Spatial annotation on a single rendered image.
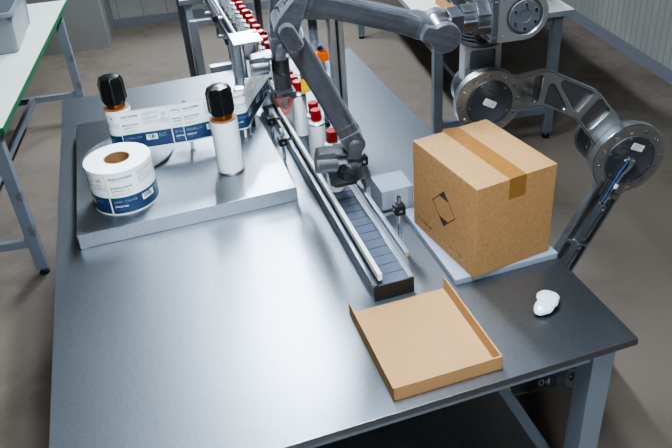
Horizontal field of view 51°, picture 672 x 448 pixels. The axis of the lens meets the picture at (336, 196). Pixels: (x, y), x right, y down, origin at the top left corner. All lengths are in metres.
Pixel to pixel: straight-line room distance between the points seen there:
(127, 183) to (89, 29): 4.38
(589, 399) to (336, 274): 0.71
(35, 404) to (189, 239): 1.14
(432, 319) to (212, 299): 0.58
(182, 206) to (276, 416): 0.86
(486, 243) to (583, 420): 0.51
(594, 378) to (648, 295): 1.44
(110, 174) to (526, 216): 1.18
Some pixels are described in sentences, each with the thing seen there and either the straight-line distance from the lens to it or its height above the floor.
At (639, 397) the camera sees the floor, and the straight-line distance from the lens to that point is 2.83.
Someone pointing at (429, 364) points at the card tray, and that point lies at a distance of 1.66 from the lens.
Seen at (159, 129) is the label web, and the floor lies 0.98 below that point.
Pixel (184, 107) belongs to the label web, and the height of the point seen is 1.05.
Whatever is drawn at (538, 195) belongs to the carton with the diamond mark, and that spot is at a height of 1.04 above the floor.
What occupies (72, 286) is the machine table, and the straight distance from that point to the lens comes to 2.09.
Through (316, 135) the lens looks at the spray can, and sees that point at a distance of 2.23.
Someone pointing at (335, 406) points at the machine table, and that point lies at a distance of 1.59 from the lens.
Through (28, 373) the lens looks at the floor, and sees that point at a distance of 3.17.
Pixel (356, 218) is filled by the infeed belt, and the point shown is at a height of 0.88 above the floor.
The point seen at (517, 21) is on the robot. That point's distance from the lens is 1.81.
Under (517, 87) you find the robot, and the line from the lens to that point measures 2.12.
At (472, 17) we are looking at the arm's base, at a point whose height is 1.46.
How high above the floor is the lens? 2.02
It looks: 32 degrees down
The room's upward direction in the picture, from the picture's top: 5 degrees counter-clockwise
